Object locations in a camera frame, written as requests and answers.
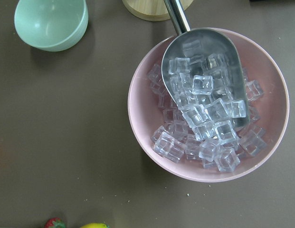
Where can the pink bowl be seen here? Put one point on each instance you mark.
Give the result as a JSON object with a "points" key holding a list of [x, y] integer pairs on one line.
{"points": [[273, 107]]}

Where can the wooden glass holder stand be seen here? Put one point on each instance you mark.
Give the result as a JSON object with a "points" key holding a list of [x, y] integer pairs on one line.
{"points": [[154, 10]]}

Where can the yellow lemon lower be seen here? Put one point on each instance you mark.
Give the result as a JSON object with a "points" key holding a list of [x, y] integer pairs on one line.
{"points": [[95, 225]]}

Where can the steel ice scoop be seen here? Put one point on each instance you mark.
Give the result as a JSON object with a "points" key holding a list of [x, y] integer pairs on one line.
{"points": [[212, 42]]}

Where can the mint green bowl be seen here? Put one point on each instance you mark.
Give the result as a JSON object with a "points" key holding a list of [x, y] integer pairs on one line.
{"points": [[51, 25]]}

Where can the red strawberry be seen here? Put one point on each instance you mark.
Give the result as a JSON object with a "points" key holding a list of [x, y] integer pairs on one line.
{"points": [[55, 223]]}

